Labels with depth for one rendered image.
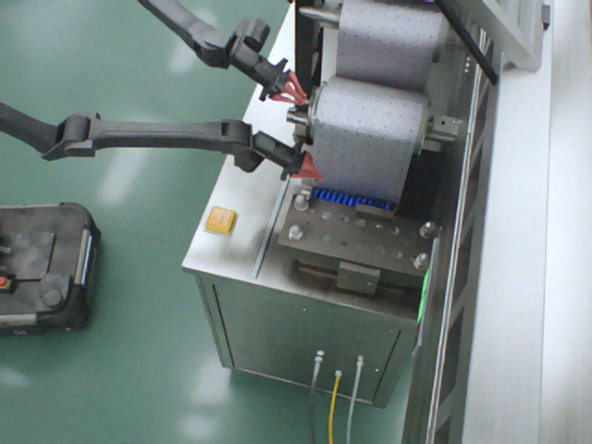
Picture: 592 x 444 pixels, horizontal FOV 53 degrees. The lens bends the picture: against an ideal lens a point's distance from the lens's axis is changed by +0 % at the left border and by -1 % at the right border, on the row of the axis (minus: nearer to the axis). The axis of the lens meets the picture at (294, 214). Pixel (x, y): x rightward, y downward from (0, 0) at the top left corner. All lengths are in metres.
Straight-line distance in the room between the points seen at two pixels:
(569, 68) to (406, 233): 0.53
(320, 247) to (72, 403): 1.39
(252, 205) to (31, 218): 1.24
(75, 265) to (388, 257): 1.41
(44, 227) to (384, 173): 1.60
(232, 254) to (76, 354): 1.15
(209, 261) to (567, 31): 1.03
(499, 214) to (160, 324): 1.93
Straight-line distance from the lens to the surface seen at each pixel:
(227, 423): 2.39
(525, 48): 1.00
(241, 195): 1.73
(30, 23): 4.01
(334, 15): 1.55
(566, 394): 0.99
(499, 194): 0.85
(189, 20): 1.44
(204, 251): 1.64
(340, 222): 1.52
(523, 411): 0.72
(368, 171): 1.48
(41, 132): 1.53
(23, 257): 2.58
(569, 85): 1.36
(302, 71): 1.75
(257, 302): 1.69
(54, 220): 2.65
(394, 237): 1.51
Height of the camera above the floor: 2.31
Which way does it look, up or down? 57 degrees down
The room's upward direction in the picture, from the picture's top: straight up
